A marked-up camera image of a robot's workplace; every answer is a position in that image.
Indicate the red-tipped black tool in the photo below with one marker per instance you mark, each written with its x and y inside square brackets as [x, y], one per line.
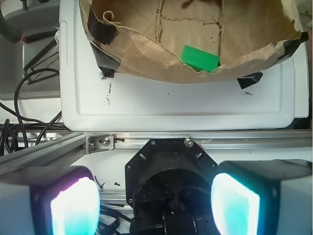
[39, 36]

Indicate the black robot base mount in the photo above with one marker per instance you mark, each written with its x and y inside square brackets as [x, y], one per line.
[169, 192]

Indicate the black tape piece right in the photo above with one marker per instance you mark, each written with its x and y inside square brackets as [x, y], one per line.
[249, 80]

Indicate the brown paper bag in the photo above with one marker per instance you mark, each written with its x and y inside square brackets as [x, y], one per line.
[248, 35]

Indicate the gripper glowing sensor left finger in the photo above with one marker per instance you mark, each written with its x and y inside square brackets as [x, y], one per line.
[49, 200]

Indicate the green rectangular block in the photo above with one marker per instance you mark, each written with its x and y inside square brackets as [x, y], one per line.
[198, 59]

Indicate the aluminium extrusion frame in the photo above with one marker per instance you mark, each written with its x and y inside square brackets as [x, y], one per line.
[70, 147]

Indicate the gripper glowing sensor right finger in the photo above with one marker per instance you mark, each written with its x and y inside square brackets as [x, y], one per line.
[267, 197]

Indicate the black tape piece left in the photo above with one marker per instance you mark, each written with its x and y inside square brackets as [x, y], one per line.
[103, 34]

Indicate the black tape piece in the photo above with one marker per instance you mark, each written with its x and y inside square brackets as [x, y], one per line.
[103, 34]
[249, 80]

